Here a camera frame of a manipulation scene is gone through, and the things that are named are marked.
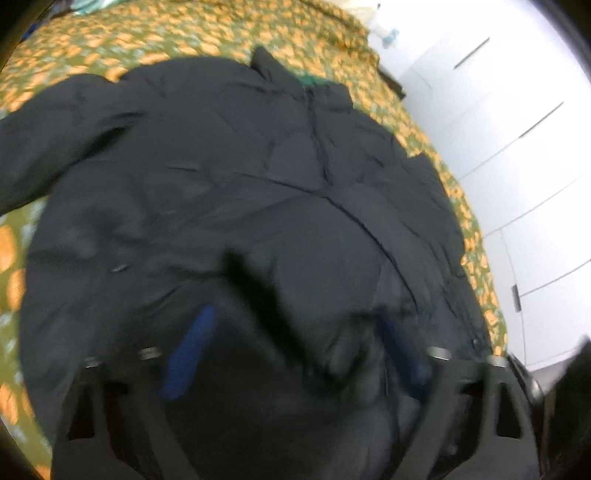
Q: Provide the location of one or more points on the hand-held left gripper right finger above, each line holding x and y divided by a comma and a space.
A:
402, 357

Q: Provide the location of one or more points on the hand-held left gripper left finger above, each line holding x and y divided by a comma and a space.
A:
194, 346

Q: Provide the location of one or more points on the black padded jacket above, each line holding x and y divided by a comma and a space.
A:
231, 207

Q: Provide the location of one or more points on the white wardrobe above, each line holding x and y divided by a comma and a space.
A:
498, 138

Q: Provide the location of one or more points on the dark wooden nightstand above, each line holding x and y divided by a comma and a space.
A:
393, 85

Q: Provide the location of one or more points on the green orange floral bedspread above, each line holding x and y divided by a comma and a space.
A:
152, 37

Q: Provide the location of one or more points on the cream padded headboard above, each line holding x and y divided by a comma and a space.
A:
362, 14

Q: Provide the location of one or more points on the green plaid cloth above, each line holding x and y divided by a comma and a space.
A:
90, 4

